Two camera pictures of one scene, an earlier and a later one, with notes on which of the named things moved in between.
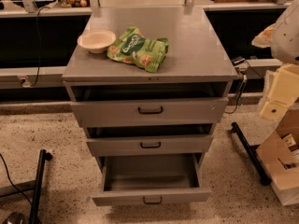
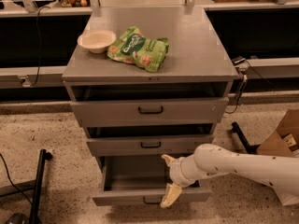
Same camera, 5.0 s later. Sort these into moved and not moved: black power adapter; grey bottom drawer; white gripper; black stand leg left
Moved: white gripper
Not moved: black stand leg left; grey bottom drawer; black power adapter
